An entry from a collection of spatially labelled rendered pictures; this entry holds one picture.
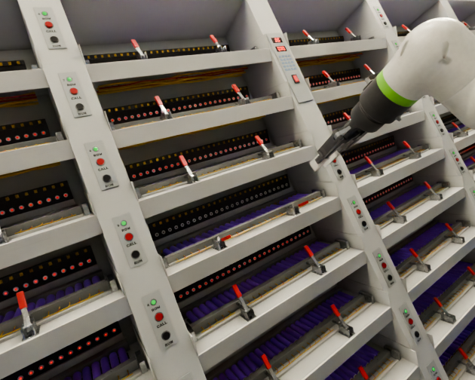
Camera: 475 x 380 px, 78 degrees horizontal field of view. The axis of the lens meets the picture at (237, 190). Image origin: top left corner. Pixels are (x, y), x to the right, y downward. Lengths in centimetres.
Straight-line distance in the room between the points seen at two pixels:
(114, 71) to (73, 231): 43
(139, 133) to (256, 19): 63
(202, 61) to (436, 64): 64
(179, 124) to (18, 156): 38
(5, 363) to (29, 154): 41
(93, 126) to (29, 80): 18
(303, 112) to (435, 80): 53
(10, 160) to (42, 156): 6
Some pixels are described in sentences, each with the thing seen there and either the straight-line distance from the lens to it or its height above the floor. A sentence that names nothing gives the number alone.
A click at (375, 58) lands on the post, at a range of 171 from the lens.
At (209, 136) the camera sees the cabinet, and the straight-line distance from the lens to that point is 109.
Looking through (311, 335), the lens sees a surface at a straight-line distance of 99.
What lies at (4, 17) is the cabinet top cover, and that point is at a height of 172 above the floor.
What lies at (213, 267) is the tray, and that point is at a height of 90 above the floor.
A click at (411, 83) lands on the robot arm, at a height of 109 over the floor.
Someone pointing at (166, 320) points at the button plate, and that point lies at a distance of 74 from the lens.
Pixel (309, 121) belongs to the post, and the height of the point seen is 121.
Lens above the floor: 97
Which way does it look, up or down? 6 degrees up
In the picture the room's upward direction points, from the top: 23 degrees counter-clockwise
